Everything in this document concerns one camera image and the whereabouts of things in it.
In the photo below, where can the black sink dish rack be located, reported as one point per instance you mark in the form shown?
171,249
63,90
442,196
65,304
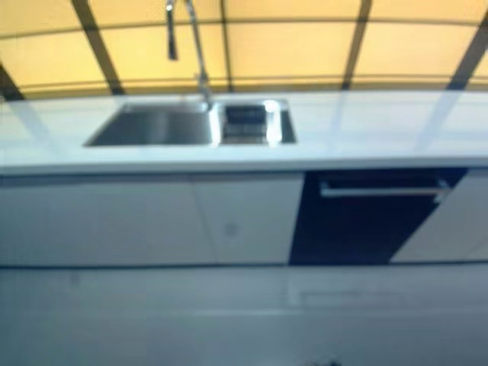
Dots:
244,122

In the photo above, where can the stainless steel kitchen sink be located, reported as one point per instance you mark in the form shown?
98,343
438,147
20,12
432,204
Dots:
152,126

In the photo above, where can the chrome kitchen faucet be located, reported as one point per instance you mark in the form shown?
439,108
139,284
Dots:
201,57

